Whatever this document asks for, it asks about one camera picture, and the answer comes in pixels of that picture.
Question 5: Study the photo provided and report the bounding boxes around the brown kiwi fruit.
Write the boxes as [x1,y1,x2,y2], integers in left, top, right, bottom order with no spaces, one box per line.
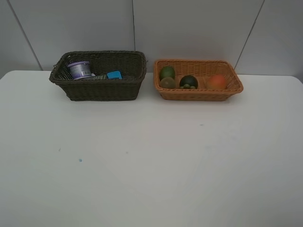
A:
[160,77,176,89]

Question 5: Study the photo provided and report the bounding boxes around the green lime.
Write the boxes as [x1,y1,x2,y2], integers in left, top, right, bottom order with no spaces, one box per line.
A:
[159,66,175,80]

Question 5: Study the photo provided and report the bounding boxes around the dark purple mangosteen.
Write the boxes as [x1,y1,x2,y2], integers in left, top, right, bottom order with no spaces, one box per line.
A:
[179,75,198,89]

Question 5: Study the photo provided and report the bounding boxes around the blue whiteboard eraser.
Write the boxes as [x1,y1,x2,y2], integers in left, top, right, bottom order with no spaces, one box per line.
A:
[107,71,122,79]

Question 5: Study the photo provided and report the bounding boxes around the dark green pump bottle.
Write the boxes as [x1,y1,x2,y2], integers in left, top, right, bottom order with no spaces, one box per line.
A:
[91,73,108,80]

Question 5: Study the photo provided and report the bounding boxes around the orange red peach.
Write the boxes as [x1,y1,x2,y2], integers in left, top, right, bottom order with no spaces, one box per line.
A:
[207,74,227,90]

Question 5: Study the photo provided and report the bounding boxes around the purple lidded round jar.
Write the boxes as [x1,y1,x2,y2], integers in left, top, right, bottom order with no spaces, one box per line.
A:
[67,61,92,79]

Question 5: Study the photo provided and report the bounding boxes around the orange wicker basket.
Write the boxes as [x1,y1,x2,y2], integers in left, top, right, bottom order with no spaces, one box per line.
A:
[153,59,243,101]

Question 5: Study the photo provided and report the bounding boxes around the dark brown wicker basket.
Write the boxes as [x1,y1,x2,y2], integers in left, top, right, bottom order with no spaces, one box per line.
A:
[49,51,147,101]

